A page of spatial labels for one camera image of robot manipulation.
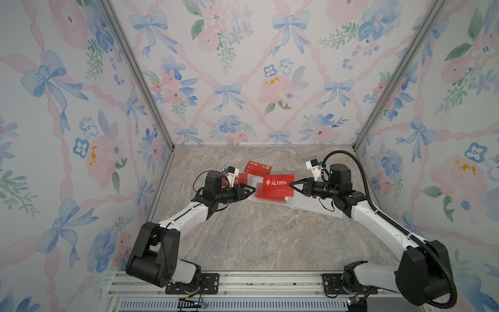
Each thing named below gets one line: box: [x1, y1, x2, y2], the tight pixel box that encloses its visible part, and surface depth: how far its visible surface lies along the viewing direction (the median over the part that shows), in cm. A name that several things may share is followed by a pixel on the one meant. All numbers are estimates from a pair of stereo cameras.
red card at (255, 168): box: [243, 160, 273, 177], surface depth 112 cm
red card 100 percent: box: [263, 174, 295, 197], surface depth 81 cm
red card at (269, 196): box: [254, 192, 286, 201], surface depth 97 cm
